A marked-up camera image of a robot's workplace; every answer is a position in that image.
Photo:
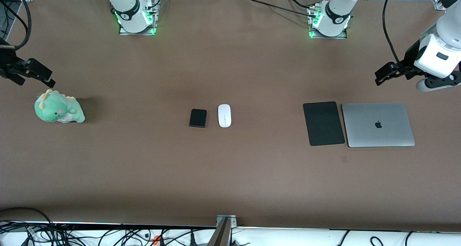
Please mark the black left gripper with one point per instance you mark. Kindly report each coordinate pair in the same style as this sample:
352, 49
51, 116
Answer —
409, 60

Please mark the white computer mouse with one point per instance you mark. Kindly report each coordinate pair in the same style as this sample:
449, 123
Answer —
224, 115

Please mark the green dinosaur plush toy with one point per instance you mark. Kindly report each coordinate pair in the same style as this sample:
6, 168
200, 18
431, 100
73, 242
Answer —
54, 109

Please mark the aluminium camera mount post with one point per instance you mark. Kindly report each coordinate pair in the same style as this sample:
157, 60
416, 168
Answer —
223, 228

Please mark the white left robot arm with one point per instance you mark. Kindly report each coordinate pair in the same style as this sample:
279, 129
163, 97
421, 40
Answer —
338, 8

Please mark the black phone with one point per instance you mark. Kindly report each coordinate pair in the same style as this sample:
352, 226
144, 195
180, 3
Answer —
198, 118

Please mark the aluminium corner bracket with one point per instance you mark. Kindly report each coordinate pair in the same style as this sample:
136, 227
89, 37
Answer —
439, 4

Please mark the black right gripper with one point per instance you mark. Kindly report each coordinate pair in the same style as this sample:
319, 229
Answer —
7, 65

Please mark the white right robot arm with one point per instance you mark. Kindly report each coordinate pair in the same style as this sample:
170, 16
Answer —
126, 4

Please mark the black mouse pad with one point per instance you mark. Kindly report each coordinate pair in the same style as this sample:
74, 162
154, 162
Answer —
323, 123

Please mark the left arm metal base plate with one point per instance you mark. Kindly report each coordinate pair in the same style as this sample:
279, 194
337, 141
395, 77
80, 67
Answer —
313, 35

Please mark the silver laptop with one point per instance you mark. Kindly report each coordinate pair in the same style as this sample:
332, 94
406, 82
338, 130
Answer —
378, 125

